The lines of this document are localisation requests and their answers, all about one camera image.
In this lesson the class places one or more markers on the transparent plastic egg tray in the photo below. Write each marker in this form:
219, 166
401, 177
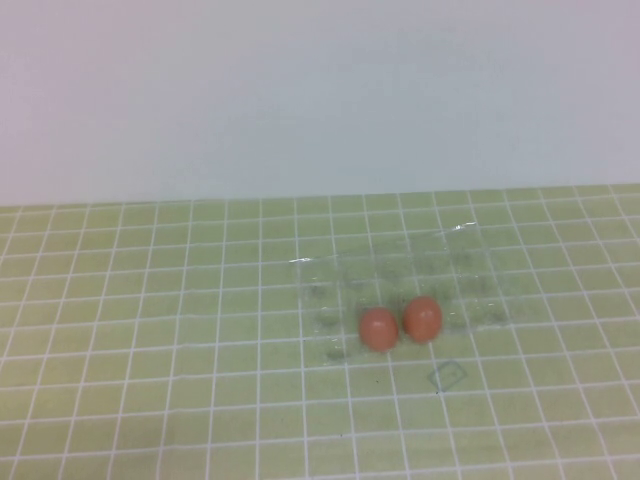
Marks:
350, 280

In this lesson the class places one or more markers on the brown egg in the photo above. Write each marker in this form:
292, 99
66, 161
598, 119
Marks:
422, 319
378, 329

